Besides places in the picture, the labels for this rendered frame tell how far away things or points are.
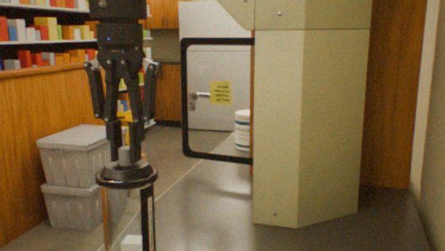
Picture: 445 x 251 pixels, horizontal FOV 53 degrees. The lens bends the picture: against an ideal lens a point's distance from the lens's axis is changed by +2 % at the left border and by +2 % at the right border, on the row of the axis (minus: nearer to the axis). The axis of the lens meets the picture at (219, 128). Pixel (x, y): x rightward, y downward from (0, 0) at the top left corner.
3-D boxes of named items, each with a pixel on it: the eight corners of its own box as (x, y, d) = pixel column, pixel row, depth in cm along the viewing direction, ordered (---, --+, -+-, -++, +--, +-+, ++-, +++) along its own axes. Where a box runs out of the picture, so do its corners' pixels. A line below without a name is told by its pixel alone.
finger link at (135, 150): (136, 120, 77) (140, 120, 77) (137, 158, 79) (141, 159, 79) (128, 123, 75) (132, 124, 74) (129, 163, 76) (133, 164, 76)
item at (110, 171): (161, 177, 82) (160, 143, 80) (139, 195, 73) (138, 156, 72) (117, 173, 84) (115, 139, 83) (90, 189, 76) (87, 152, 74)
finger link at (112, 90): (113, 59, 72) (106, 57, 73) (106, 124, 75) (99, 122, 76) (125, 57, 76) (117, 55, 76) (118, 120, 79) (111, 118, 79)
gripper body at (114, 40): (152, 21, 75) (154, 77, 77) (107, 21, 77) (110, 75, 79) (132, 21, 68) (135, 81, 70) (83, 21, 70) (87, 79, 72)
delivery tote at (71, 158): (131, 165, 362) (129, 126, 355) (90, 191, 306) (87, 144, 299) (86, 161, 374) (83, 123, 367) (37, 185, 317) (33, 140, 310)
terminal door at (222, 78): (268, 167, 138) (270, 37, 130) (182, 156, 151) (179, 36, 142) (268, 166, 139) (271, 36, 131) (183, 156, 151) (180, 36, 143)
